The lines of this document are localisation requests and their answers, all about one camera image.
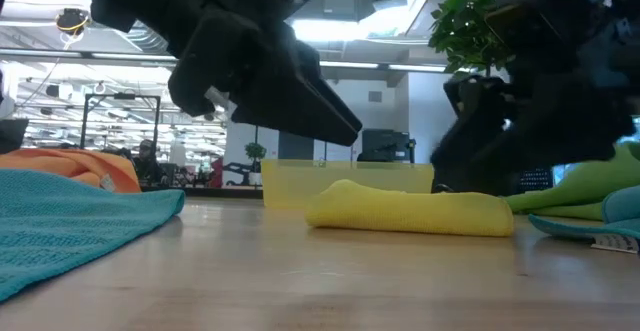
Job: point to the crumpled teal microfiber towel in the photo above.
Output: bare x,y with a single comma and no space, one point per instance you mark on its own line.
625,206

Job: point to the green microfiber towel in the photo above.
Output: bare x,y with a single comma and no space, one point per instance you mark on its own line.
590,186

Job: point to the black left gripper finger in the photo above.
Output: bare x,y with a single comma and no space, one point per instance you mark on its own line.
320,86
300,121

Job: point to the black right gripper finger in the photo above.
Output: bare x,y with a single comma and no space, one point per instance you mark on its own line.
475,141
490,176

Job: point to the black aluminium table frame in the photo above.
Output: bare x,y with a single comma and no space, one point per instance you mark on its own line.
225,192

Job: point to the person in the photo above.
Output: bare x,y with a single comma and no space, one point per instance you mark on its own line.
147,163

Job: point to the large teal microfiber towel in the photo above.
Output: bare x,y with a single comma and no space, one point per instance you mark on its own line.
60,221

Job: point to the black mesh panel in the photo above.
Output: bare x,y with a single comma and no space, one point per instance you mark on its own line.
535,181

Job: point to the black metal stand frame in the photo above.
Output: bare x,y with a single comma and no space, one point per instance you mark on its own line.
120,96

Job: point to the yellow translucent plastic bin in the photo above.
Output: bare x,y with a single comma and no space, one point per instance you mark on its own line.
290,181

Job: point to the yellow microfiber towel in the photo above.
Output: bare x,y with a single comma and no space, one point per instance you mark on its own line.
410,211

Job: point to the black office printer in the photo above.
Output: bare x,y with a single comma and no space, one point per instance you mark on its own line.
385,146

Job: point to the small plant in white pot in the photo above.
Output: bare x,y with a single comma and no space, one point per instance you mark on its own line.
255,156

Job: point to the green plant in black pot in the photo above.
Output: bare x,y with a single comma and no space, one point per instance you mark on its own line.
465,31

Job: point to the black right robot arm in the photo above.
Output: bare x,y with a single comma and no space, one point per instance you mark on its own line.
575,21

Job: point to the orange microfiber towel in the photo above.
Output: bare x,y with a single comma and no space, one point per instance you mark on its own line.
75,163

